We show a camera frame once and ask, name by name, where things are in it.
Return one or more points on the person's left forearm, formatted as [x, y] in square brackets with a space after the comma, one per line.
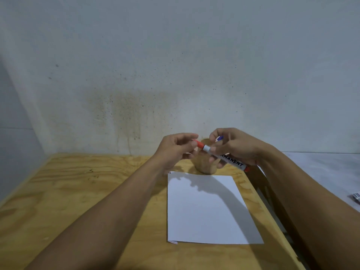
[112, 213]

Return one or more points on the person's right thumb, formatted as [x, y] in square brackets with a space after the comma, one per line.
[213, 150]

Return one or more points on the white paper sheet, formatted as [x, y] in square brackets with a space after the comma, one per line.
[208, 210]

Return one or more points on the person's left hand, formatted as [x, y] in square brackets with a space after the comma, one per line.
[168, 150]

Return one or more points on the person's right hand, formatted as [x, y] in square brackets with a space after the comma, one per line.
[242, 147]

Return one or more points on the wooden cup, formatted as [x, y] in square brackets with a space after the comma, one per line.
[206, 166]

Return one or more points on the person's left thumb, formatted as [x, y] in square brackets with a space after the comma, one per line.
[187, 136]

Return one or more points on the white marker with red cap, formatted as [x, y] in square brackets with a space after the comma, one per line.
[234, 163]

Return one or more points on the person's right forearm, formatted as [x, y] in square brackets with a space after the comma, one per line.
[309, 210]

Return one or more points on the small striped packet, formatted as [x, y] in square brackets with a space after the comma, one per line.
[356, 197]

